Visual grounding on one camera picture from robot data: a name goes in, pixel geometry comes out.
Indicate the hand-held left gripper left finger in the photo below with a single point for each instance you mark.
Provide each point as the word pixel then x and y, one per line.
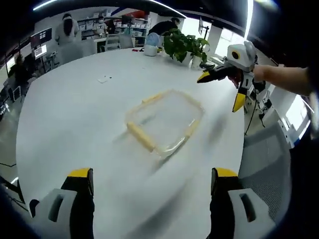
pixel 79 211

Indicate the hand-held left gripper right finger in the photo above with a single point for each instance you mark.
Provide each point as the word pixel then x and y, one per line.
pixel 221 214

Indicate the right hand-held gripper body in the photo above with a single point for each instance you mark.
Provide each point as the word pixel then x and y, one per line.
pixel 245 61

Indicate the person's right hand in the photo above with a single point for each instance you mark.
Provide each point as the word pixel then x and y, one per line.
pixel 260 73

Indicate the white plant pot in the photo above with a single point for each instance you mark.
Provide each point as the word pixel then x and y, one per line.
pixel 196 62

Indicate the green potted plant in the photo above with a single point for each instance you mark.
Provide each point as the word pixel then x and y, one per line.
pixel 182 43

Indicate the grey mesh chair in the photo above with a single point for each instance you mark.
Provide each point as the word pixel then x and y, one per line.
pixel 266 169

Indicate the white and blue kettle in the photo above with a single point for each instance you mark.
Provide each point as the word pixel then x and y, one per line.
pixel 151 46

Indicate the white storage shelving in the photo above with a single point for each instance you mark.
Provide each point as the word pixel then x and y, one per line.
pixel 137 25

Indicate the white chair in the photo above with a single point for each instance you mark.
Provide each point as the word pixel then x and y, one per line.
pixel 113 41

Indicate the small white card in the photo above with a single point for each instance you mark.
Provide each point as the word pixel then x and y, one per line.
pixel 104 79

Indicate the small desk monitor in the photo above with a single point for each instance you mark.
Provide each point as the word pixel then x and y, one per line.
pixel 41 51

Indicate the wall monitor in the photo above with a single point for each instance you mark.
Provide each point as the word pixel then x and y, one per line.
pixel 41 36

